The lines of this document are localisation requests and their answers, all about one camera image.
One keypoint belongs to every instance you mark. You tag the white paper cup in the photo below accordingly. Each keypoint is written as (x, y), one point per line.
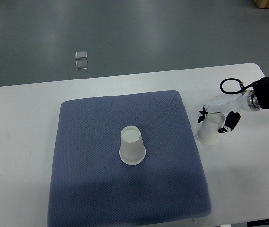
(132, 150)
(208, 133)

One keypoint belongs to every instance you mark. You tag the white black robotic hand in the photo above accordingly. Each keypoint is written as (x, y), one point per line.
(230, 104)

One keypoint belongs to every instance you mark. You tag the black object at table edge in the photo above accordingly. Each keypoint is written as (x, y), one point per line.
(258, 223)

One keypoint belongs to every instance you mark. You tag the blue textured fabric mat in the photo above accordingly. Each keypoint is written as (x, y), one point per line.
(92, 187)

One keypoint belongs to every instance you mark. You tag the white paper cup on mat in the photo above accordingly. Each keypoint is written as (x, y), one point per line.
(132, 150)

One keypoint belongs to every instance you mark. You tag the upper metal floor plate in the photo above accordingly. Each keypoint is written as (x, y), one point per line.
(81, 55)

